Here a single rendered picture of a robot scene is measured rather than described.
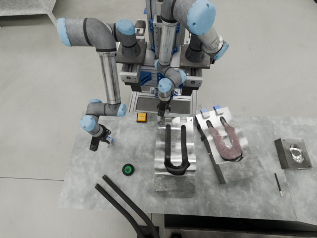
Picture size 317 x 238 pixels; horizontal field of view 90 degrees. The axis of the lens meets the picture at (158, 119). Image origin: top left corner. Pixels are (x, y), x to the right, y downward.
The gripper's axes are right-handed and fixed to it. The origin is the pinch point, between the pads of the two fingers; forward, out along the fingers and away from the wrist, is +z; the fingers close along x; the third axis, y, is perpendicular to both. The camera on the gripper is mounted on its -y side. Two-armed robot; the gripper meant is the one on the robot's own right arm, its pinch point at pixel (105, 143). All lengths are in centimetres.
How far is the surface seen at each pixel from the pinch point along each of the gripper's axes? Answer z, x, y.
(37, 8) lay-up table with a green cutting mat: 58, 264, 169
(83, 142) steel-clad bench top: 4.7, 18.2, -5.9
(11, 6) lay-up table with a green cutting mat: 58, 313, 156
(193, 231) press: 6, -75, -27
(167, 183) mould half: -1, -51, -8
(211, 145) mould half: -4, -69, 26
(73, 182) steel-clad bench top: 4.8, 8.7, -32.1
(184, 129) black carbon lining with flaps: -4, -49, 30
